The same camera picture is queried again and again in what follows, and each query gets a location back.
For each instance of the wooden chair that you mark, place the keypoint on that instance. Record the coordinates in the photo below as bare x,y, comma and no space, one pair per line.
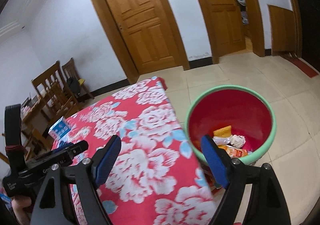
53,90
75,83

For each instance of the red bin green rim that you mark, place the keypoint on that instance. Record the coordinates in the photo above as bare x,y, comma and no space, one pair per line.
247,113

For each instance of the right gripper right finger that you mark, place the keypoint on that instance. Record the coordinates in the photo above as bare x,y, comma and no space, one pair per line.
217,159

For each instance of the open wooden door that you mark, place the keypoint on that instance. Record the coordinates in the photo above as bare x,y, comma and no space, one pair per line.
228,29

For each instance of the white cloth glove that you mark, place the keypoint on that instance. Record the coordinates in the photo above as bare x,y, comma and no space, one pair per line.
221,140

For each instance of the left hand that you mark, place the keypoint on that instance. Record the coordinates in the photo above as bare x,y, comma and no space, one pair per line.
19,203

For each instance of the red floral tablecloth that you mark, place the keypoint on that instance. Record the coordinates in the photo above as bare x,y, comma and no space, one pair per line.
156,178

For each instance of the front wooden chair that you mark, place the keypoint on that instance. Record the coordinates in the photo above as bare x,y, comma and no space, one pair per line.
53,90

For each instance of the low wooden cabinet door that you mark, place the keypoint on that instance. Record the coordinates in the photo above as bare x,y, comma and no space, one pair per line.
283,29

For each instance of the red door mat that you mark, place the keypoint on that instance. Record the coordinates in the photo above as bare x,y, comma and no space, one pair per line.
306,69

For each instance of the blue white milk carton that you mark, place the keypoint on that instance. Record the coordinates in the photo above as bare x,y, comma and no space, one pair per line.
58,130

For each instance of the wooden dining table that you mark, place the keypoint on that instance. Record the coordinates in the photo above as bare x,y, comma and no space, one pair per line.
36,121

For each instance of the cream paper ball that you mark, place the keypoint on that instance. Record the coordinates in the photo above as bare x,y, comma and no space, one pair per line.
237,141

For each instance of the rear wooden chair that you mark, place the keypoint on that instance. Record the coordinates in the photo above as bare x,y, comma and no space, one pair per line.
75,83

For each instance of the orange snack wrapper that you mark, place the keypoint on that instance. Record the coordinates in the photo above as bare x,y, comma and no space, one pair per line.
235,152

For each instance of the closed wooden door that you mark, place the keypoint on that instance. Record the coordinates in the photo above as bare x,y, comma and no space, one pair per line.
145,30

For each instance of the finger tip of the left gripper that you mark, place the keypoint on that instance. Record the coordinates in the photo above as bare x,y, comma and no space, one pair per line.
77,146

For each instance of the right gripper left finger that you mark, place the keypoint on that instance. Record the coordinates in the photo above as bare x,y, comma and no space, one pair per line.
104,160

